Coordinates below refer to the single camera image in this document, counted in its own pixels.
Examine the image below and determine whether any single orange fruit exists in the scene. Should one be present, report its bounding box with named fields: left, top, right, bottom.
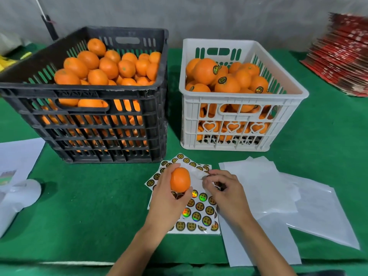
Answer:
left=170, top=167, right=192, bottom=194

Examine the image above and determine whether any heap of labelled oranges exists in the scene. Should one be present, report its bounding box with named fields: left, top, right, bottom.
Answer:
left=184, top=58, right=277, bottom=143

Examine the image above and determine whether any white pole with black base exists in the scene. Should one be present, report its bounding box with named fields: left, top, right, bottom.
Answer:
left=34, top=0, right=60, bottom=41

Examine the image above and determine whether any black plastic crate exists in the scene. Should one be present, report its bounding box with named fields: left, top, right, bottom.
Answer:
left=0, top=27, right=170, bottom=164

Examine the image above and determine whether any pile of yellow bags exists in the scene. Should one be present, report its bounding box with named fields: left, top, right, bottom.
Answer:
left=0, top=51, right=32, bottom=71

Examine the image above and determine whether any stack of red cardboard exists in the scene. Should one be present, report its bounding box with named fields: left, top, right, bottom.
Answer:
left=301, top=12, right=368, bottom=98

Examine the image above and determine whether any person's left hand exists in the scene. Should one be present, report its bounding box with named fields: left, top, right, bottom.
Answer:
left=144, top=164, right=193, bottom=236

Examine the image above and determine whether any white backing sheet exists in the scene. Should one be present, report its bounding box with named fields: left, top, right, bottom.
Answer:
left=282, top=172, right=361, bottom=251
left=217, top=156, right=302, bottom=267

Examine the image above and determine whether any white plastic crate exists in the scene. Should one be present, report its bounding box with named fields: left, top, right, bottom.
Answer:
left=179, top=38, right=310, bottom=152

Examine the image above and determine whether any white printed paper sheet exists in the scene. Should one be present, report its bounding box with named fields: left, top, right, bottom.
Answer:
left=0, top=138, right=46, bottom=187

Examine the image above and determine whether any white handheld controller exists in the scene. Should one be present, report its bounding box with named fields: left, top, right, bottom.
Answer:
left=0, top=179, right=42, bottom=238

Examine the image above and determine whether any person's left forearm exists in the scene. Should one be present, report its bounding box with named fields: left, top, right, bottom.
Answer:
left=107, top=224, right=164, bottom=276

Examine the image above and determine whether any green felt table cover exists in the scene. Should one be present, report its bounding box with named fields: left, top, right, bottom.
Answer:
left=0, top=46, right=368, bottom=276

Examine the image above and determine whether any pile of oranges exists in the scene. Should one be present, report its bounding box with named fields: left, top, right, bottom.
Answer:
left=40, top=38, right=162, bottom=150

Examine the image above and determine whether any person's right hand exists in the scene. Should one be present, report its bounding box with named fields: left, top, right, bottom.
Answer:
left=201, top=169, right=254, bottom=228

